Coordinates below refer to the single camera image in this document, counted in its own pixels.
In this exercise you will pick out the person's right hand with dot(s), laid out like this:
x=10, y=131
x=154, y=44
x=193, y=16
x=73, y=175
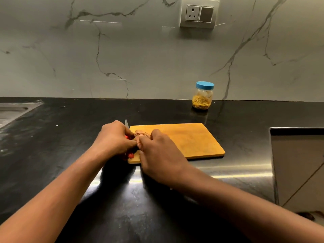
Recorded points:
x=162, y=159

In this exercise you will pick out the person's left hand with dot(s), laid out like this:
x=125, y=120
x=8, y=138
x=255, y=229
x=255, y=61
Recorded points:
x=112, y=141

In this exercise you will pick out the orange checked cloth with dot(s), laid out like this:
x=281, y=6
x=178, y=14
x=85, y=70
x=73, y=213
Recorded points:
x=141, y=132

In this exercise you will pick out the wooden cutting board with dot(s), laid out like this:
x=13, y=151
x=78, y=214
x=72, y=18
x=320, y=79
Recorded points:
x=192, y=141

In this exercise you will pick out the blue-lidded plastic jar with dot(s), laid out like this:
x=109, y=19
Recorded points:
x=203, y=94

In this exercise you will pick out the blue jar lid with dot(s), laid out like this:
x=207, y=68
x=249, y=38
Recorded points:
x=205, y=85

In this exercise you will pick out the person's left forearm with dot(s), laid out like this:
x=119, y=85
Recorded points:
x=45, y=199

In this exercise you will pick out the steel sink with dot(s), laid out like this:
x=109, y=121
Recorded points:
x=12, y=111

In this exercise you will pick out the beige cabinet door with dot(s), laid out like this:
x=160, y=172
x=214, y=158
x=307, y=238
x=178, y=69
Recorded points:
x=298, y=169

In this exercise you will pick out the grey wall switch plate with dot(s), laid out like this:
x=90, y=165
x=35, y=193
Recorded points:
x=199, y=13

